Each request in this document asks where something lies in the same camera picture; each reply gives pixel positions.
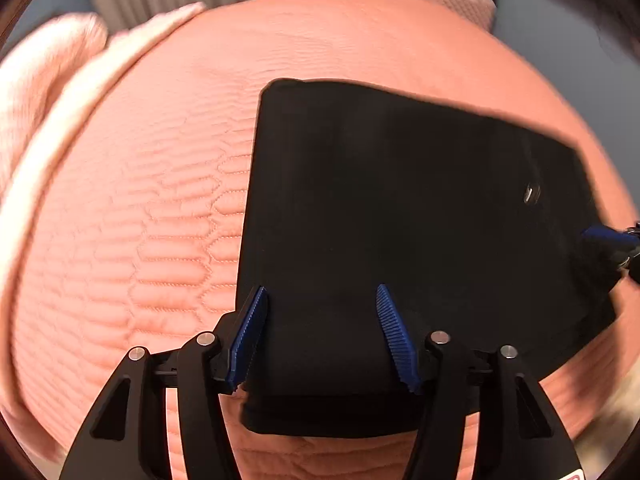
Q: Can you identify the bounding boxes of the light pink blanket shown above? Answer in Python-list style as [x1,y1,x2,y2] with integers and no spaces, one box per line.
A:
[1,2,206,281]

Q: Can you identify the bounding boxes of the orange quilted bedspread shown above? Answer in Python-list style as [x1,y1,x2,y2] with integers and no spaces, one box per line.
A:
[1,0,636,463]

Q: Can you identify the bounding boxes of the pink dotted pillow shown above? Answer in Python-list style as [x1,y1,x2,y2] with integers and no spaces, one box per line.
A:
[1,13,108,188]

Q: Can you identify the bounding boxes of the black pants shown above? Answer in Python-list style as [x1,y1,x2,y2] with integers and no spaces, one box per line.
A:
[236,79,616,438]

